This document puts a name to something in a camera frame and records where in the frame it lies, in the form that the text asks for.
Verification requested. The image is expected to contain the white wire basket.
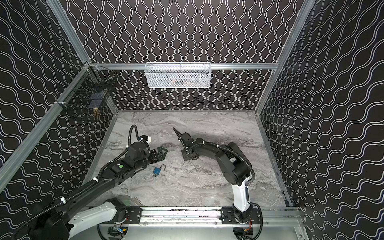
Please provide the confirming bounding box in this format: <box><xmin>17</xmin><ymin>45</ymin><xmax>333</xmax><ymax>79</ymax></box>
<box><xmin>145</xmin><ymin>62</ymin><xmax>212</xmax><ymax>89</ymax></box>

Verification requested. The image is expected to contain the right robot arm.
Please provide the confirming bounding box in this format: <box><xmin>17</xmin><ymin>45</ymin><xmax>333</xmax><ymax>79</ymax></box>
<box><xmin>173</xmin><ymin>128</ymin><xmax>255</xmax><ymax>224</ymax></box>

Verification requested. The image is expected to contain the blue padlock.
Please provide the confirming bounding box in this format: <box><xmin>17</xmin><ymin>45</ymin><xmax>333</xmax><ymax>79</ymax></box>
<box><xmin>153</xmin><ymin>164</ymin><xmax>167</xmax><ymax>175</ymax></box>

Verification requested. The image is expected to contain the brass padlock in basket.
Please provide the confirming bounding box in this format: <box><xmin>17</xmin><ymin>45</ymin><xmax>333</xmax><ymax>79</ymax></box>
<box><xmin>93</xmin><ymin>108</ymin><xmax>100</xmax><ymax>119</ymax></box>

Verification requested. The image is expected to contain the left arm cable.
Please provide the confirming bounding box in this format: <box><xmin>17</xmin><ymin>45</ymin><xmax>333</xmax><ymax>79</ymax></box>
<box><xmin>11</xmin><ymin>124</ymin><xmax>151</xmax><ymax>240</ymax></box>

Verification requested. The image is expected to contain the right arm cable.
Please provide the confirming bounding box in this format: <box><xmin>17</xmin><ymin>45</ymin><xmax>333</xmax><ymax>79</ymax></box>
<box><xmin>185</xmin><ymin>140</ymin><xmax>264</xmax><ymax>240</ymax></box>

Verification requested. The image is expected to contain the black wire basket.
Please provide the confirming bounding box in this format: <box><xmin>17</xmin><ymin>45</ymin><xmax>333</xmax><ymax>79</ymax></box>
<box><xmin>58</xmin><ymin>65</ymin><xmax>118</xmax><ymax>122</ymax></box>

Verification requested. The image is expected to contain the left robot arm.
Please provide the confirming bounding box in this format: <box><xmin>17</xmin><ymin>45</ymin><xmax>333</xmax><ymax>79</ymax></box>
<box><xmin>11</xmin><ymin>141</ymin><xmax>168</xmax><ymax>240</ymax></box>

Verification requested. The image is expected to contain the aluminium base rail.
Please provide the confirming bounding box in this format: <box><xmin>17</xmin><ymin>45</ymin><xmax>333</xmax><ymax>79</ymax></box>
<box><xmin>59</xmin><ymin>205</ymin><xmax>304</xmax><ymax>228</ymax></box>

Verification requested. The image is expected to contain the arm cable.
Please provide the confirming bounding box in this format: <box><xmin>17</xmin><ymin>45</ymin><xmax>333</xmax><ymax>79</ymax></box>
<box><xmin>11</xmin><ymin>124</ymin><xmax>151</xmax><ymax>240</ymax></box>
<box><xmin>185</xmin><ymin>140</ymin><xmax>264</xmax><ymax>240</ymax></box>

